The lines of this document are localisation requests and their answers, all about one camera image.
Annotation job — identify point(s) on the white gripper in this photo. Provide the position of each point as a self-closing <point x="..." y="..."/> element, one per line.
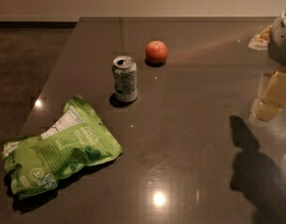
<point x="281" y="41"/>

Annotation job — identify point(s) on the green white 7up can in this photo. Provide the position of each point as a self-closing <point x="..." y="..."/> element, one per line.
<point x="125" y="78"/>

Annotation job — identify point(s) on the red apple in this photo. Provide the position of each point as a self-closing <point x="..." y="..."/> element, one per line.
<point x="156" y="52"/>

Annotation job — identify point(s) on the white orange snack packet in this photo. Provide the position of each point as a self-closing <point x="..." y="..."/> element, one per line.
<point x="260" y="41"/>

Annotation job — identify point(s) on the green snack bag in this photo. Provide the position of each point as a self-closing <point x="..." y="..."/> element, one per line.
<point x="76" y="140"/>

